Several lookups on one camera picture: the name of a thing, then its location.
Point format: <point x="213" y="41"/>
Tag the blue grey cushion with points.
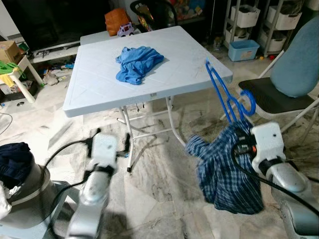
<point x="296" y="59"/>

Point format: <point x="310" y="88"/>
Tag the orange bag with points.
<point x="115" y="20"/>

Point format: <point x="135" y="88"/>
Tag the light blue plastic basket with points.
<point x="244" y="51"/>

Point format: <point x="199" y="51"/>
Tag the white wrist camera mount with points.
<point x="268" y="142"/>
<point x="103" y="149"/>

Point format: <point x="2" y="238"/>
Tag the blue plastic hanger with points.
<point x="254" y="103"/>

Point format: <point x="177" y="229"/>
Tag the black plastic chair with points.
<point x="169" y="12"/>

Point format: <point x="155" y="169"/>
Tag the black television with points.
<point x="60" y="20"/>

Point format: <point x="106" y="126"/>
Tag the steel basin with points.
<point x="35" y="184"/>

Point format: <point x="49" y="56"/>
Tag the blue crumpled shirt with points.
<point x="137" y="62"/>

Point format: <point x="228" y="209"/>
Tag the purple toy car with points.
<point x="125" y="30"/>

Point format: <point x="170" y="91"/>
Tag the white plastic folding table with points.
<point x="184" y="55"/>

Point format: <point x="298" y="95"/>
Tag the green plastic toy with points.
<point x="7" y="67"/>

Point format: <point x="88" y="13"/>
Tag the navy blue garment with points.
<point x="15" y="162"/>

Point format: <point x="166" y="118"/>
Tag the white wooden side table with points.
<point x="25" y="88"/>

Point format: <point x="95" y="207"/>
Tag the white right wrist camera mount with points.
<point x="268" y="142"/>

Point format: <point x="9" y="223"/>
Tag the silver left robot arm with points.
<point x="92" y="194"/>

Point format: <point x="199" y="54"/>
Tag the white shelf trolley with bins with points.
<point x="281" y="20"/>
<point x="244" y="15"/>

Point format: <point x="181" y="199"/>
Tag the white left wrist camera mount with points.
<point x="103" y="149"/>

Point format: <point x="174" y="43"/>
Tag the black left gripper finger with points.
<point x="98" y="131"/>
<point x="126" y="143"/>

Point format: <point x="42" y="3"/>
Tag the small white plastic table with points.
<point x="94" y="38"/>

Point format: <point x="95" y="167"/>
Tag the cardboard box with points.
<point x="9" y="51"/>

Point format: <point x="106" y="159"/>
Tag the folding chair black seat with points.
<point x="269" y="99"/>

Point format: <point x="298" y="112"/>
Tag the blue plaid shirt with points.
<point x="224" y="179"/>

